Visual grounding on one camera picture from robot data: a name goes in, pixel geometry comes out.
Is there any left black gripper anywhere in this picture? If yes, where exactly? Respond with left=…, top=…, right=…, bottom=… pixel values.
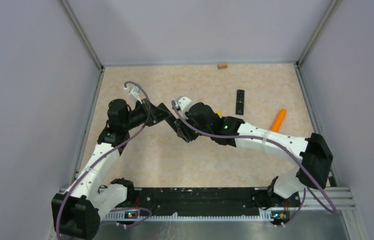
left=123, top=97, right=172, bottom=131

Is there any black remote control with buttons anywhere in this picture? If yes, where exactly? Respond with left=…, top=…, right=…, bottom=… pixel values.
left=235, top=89, right=245, bottom=116

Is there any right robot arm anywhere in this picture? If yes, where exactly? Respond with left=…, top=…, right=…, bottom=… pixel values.
left=171, top=97, right=333, bottom=206

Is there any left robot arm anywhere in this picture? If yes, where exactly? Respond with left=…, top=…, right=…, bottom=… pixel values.
left=51, top=99, right=173, bottom=240

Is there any brown wooden block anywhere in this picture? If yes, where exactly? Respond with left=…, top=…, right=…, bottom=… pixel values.
left=217, top=62, right=228, bottom=70

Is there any orange toy microphone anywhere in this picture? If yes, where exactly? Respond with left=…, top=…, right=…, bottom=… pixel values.
left=270, top=108, right=287, bottom=132

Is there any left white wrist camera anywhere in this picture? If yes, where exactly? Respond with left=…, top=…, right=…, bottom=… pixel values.
left=124, top=85, right=142, bottom=103

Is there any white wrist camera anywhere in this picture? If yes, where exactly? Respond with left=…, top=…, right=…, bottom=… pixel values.
left=124, top=85, right=142, bottom=103
left=175, top=96, right=193, bottom=116

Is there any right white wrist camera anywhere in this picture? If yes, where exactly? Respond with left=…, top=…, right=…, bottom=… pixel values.
left=175, top=96, right=193, bottom=116

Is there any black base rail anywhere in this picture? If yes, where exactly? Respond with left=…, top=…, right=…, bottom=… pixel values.
left=126, top=187, right=267, bottom=217

